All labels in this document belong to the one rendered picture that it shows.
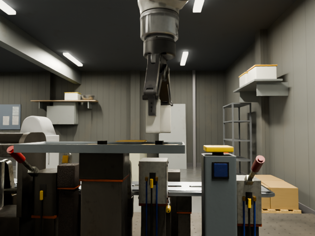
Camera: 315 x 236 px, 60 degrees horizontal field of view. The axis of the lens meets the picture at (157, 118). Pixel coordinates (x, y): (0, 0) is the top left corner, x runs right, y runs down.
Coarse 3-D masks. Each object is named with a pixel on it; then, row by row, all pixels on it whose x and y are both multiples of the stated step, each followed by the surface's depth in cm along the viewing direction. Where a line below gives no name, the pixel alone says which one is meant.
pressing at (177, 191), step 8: (16, 184) 96; (80, 184) 100; (136, 184) 98; (168, 184) 98; (176, 184) 98; (184, 184) 98; (192, 184) 98; (200, 184) 98; (80, 192) 88; (136, 192) 87; (176, 192) 86; (184, 192) 86; (192, 192) 86; (200, 192) 86; (264, 192) 85; (272, 192) 85
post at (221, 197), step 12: (204, 156) 59; (216, 156) 59; (228, 156) 59; (204, 168) 59; (228, 168) 58; (204, 180) 59; (216, 180) 59; (228, 180) 58; (204, 192) 59; (216, 192) 58; (228, 192) 58; (204, 204) 59; (216, 204) 58; (228, 204) 58; (204, 216) 59; (216, 216) 58; (228, 216) 58; (204, 228) 59; (216, 228) 58; (228, 228) 58
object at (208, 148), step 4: (204, 148) 62; (208, 148) 59; (212, 148) 59; (216, 148) 59; (220, 148) 59; (224, 148) 59; (228, 148) 59; (232, 148) 59; (212, 152) 62; (216, 152) 61; (220, 152) 61
